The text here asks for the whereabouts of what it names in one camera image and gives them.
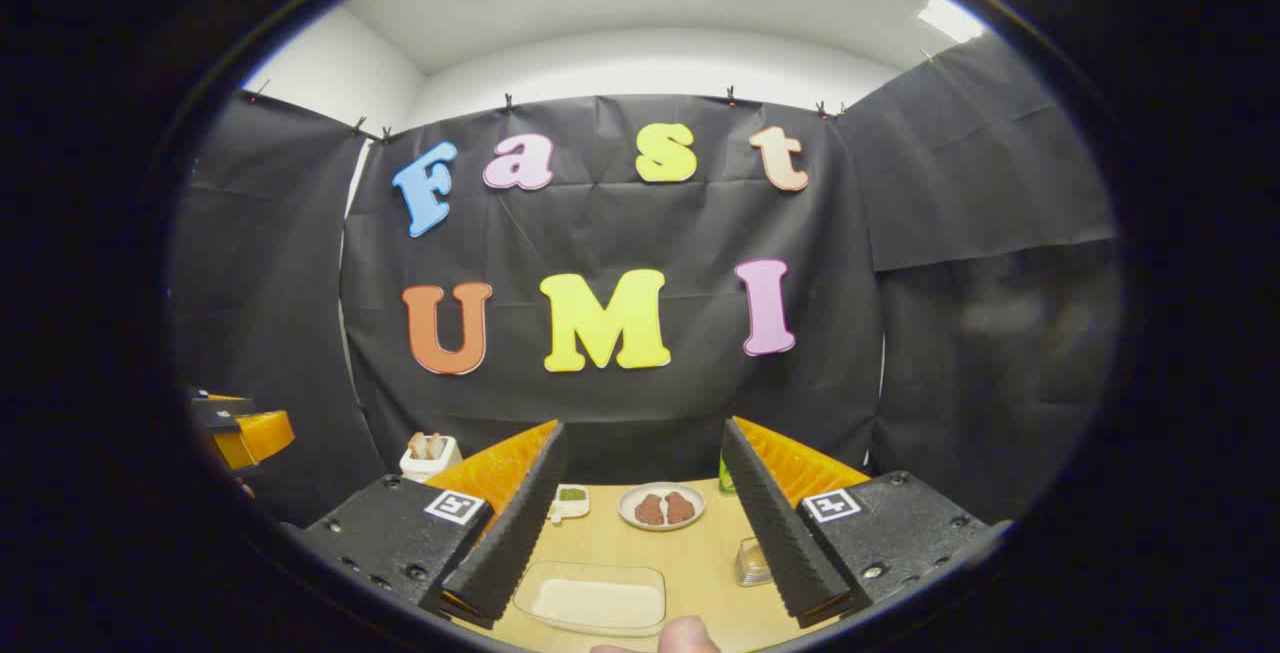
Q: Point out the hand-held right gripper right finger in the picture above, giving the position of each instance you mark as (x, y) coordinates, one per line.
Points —
(770, 523)

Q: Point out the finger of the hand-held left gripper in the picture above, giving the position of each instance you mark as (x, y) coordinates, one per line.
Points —
(255, 436)

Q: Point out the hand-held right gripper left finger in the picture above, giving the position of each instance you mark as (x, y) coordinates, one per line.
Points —
(520, 523)

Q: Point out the clear tray of rice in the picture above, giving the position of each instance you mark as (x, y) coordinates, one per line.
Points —
(595, 601)

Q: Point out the white divided bean dish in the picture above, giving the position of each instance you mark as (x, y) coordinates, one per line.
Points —
(570, 503)

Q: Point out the green tea bottle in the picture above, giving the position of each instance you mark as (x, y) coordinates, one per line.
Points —
(726, 478)

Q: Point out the brown meat piece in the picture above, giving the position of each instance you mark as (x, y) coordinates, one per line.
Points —
(681, 507)
(650, 510)

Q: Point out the white toaster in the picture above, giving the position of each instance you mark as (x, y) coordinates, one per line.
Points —
(430, 465)

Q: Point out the toast slice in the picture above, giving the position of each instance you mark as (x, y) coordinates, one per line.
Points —
(417, 446)
(437, 444)

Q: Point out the white round plate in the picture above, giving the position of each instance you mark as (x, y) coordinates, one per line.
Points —
(660, 488)

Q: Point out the black backdrop cloth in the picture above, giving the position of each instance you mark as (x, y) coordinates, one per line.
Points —
(620, 223)

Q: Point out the ceiling light panel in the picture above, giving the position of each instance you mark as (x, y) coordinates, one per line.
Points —
(950, 20)

